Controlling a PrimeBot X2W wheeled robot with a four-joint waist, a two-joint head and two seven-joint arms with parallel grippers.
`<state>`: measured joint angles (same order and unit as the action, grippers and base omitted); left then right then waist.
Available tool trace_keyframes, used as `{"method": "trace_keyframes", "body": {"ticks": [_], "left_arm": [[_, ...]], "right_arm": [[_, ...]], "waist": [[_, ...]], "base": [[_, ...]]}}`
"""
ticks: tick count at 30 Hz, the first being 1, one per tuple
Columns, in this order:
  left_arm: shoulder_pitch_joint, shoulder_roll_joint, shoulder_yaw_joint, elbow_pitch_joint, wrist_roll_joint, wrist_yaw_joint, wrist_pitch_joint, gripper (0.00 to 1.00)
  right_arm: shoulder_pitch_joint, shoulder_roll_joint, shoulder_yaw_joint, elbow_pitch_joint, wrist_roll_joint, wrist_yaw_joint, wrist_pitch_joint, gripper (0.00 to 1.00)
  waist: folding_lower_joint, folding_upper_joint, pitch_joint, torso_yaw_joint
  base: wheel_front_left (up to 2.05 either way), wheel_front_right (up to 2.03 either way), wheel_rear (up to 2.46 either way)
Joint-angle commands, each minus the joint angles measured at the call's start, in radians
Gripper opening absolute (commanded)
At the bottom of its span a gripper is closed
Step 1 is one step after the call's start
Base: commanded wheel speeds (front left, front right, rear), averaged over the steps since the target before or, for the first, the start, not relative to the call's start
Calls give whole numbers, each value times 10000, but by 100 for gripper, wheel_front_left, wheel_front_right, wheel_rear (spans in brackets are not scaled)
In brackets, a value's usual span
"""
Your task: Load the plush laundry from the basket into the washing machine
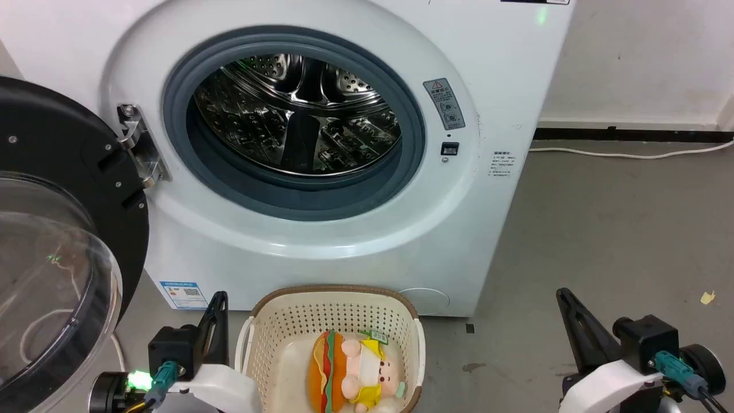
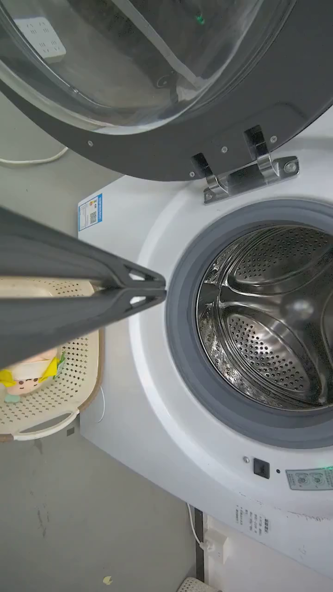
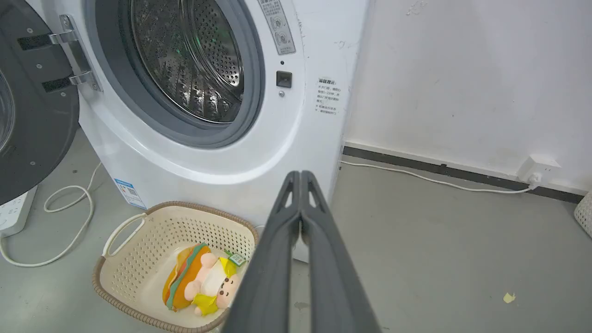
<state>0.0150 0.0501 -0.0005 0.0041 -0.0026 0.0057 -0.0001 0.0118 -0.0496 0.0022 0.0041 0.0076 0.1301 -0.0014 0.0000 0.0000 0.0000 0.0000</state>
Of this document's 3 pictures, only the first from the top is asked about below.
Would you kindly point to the steel washer drum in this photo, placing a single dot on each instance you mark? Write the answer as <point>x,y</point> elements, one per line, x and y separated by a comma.
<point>298,115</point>

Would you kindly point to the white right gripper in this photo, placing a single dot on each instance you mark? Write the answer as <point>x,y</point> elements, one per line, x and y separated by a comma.
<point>613,387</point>

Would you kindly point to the white text label sticker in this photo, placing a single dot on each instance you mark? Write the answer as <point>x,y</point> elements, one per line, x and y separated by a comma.
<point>500,164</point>

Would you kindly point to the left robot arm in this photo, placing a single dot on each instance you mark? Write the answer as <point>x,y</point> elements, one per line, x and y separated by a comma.
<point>109,393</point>

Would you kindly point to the blue energy label sticker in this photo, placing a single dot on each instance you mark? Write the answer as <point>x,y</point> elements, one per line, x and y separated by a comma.
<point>184,294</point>

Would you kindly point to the hamburger plush toy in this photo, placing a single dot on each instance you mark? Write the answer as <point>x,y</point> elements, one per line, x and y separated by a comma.
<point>327,373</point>

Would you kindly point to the black round washer door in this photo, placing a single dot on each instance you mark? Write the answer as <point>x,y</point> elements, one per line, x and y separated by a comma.
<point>57,172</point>

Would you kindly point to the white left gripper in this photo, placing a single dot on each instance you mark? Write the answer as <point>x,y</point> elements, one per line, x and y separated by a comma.
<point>223,387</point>

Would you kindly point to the yellow paper scrap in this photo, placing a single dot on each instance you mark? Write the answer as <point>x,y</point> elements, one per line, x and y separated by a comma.
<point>707,297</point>

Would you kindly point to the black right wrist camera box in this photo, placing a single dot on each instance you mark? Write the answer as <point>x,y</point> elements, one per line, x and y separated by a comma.
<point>645,341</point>

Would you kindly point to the grey rubber door gasket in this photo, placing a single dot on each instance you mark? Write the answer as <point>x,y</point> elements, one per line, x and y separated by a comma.
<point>413,123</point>

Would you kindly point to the grey warning sticker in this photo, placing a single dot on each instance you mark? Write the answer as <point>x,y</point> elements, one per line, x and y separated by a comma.
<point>444,103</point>

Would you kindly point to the cream perforated laundry basket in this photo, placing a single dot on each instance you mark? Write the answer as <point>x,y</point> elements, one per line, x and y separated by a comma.
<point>287,327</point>

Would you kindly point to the black baseboard strip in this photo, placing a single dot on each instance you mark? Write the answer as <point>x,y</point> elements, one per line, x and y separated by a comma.
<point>631,135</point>

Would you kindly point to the black door latch slot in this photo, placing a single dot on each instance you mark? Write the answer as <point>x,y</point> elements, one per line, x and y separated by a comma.
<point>449,149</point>

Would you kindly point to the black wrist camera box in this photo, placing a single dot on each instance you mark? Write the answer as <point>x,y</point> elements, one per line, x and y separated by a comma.
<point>172,350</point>
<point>645,341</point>

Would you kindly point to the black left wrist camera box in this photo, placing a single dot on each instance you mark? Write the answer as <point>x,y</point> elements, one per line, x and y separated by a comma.
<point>172,350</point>

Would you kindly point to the white front-load washing machine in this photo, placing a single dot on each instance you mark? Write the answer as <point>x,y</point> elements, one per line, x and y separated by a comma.
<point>355,252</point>

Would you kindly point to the pink pig doll yellow outfit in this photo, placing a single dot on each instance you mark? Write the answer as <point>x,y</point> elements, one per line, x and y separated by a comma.
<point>373,373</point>

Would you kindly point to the metal door hinge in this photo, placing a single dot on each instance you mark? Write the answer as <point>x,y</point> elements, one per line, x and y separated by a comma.
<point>140,146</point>

